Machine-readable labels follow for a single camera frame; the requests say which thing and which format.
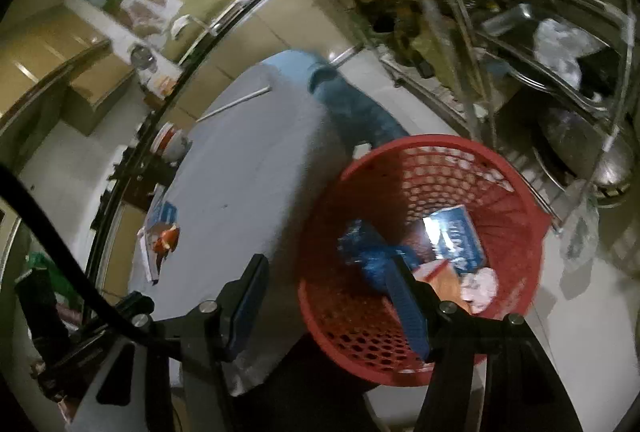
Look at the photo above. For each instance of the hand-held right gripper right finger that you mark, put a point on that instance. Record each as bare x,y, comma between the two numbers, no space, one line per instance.
407,312

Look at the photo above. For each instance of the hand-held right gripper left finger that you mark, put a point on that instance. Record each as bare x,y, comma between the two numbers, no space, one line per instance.
246,307

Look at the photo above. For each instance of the blue plastic wrapper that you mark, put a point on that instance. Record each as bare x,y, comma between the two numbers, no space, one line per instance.
367,252

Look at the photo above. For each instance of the orange red small tool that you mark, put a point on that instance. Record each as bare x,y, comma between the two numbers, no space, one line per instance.
167,239

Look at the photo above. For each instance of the red plastic mesh basket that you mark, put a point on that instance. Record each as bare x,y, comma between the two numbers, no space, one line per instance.
390,192

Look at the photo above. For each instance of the orange white carton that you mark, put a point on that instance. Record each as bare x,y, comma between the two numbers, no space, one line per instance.
442,279

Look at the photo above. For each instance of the white crumpled paper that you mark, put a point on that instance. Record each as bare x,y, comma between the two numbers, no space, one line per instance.
480,287

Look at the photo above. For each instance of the small blue white box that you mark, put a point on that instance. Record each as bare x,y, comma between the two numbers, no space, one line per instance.
455,237

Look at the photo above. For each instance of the grey tablecloth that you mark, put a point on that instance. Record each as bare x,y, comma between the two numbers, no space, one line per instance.
250,162

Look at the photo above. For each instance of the red white cup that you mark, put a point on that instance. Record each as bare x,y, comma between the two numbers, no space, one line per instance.
167,139

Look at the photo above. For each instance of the clear plastic bag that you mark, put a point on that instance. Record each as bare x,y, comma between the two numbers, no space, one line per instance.
580,232

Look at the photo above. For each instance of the white stick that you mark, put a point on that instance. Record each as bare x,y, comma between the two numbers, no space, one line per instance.
235,103

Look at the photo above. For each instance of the green bag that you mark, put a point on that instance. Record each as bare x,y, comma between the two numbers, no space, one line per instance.
42,277

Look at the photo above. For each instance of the person's leg in jeans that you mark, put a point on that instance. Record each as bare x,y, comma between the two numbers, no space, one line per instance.
360,107

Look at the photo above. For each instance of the metal pot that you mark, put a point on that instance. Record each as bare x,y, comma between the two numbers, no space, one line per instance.
600,162

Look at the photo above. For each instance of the metal faucet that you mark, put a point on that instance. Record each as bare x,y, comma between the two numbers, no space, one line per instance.
197,23

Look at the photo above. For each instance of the beige cabinet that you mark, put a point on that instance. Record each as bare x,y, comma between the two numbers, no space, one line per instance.
60,72

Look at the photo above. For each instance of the white plastic bag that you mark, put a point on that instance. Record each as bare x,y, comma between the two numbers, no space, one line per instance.
560,44

